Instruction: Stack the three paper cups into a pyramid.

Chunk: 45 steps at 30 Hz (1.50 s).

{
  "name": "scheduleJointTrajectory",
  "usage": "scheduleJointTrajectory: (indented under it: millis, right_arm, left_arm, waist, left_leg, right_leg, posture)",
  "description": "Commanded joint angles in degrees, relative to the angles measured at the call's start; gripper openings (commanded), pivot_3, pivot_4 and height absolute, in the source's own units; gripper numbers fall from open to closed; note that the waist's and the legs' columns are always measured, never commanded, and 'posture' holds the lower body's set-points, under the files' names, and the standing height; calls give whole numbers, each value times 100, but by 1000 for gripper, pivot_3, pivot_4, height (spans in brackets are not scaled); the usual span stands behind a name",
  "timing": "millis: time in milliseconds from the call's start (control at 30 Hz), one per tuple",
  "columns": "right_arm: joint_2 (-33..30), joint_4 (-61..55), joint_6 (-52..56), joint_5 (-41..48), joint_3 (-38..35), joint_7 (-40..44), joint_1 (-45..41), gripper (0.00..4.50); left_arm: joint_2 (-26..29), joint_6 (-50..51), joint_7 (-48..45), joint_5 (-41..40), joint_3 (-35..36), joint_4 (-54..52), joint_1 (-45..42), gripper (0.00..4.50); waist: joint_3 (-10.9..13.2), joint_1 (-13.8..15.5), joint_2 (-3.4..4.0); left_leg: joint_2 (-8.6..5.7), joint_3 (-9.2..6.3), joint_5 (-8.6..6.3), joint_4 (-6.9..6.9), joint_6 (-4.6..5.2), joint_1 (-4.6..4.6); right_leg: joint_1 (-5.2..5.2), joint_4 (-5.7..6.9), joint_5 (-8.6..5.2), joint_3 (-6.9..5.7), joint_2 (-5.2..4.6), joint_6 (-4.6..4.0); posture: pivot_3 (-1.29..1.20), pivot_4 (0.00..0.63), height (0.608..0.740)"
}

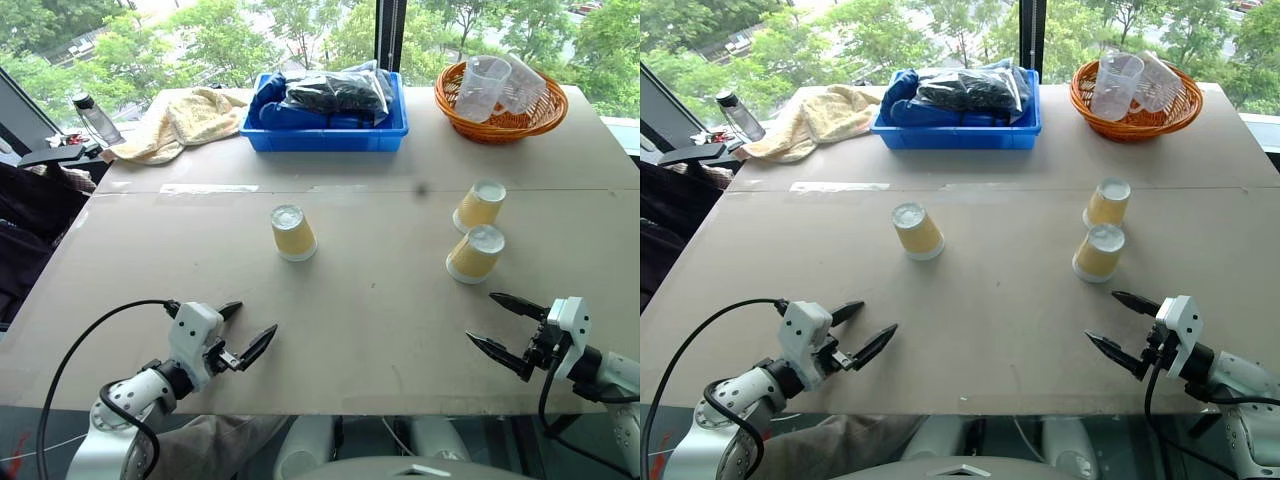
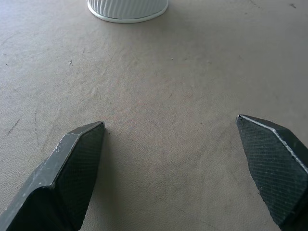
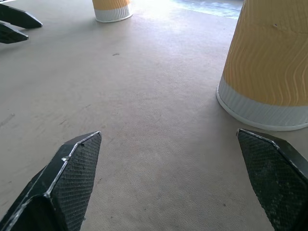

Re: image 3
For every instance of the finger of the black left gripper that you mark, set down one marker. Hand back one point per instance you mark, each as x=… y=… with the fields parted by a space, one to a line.
x=18 y=16
x=10 y=34

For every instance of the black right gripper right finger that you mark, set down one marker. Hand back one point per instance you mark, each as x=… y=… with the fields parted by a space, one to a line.
x=274 y=178

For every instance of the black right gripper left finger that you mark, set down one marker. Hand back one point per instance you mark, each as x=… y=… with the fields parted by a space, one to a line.
x=69 y=180

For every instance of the orange and white paper cup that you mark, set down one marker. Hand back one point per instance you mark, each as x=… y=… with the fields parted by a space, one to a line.
x=112 y=10
x=267 y=67

